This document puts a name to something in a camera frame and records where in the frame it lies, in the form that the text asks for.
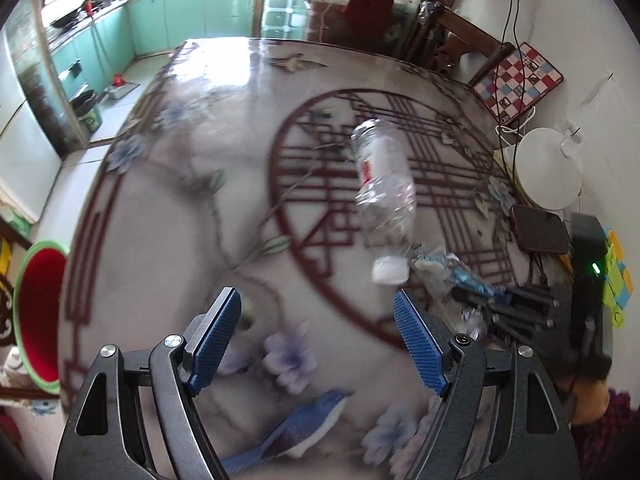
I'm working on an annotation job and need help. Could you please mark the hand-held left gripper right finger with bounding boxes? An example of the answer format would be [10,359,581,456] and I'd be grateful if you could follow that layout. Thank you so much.
[392,289,581,480]

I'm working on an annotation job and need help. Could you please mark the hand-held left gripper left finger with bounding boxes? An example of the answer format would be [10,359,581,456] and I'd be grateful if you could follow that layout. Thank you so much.
[52,286,242,480]

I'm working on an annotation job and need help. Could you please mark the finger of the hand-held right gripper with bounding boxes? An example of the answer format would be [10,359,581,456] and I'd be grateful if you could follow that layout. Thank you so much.
[491,310,557,334]
[497,284,562,309]

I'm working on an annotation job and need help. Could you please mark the blue white plastic wrapper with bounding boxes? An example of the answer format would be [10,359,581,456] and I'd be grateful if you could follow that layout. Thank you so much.
[412,247,509,302]

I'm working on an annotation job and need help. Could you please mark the crushed clear plastic bottle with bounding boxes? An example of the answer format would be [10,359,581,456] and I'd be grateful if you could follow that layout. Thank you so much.
[350,118,419,286]

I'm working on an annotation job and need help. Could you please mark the green bin with red liner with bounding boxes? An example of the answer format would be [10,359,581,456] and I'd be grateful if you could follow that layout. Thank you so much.
[12,240,69,395]

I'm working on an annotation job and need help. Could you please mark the person's right forearm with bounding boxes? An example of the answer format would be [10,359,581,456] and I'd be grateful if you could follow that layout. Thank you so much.
[572,391,640,480]

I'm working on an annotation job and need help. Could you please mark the person's right hand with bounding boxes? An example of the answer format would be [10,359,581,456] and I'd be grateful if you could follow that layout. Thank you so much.
[569,376,612,427]

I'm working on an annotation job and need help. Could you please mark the yellow green toy box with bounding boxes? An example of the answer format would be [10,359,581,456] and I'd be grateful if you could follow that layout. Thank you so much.
[601,229,634,329]

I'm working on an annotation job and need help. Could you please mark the crumpled clear wrapper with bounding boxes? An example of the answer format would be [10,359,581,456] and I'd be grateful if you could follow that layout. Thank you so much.
[450,305,489,342]

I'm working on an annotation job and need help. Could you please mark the dark red phone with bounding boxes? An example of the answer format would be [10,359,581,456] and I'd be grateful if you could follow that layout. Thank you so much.
[510,204,572,256]

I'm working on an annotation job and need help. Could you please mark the white round lamp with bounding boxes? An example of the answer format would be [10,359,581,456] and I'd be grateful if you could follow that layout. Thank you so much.
[515,127,584,211]

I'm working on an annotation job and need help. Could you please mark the white shoe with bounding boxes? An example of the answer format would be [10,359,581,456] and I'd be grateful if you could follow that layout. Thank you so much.
[0,350,32,387]

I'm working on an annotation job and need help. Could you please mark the checkered chair cushion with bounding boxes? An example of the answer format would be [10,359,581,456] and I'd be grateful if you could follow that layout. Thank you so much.
[472,42,564,127]

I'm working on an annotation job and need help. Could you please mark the small green kitchen bin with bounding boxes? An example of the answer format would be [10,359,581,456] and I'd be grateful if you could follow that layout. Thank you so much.
[70,90,104,135]

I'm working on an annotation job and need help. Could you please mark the brown wooden chair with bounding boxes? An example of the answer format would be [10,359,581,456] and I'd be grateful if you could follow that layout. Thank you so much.
[405,2,516,87]

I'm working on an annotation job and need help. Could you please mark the white refrigerator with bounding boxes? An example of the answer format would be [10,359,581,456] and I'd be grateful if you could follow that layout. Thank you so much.
[0,25,64,224]

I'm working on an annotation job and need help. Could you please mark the teal kitchen cabinets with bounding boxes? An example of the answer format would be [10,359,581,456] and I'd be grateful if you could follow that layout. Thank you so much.
[47,0,256,82]

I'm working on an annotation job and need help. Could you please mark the black wok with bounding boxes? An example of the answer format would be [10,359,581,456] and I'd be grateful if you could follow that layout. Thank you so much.
[50,7,83,30]

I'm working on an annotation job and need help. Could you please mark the white cable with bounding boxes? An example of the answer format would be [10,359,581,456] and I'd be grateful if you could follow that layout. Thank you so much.
[492,105,538,141]

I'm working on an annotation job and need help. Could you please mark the black charger cable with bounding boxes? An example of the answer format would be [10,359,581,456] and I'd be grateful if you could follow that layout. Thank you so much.
[500,0,523,181]

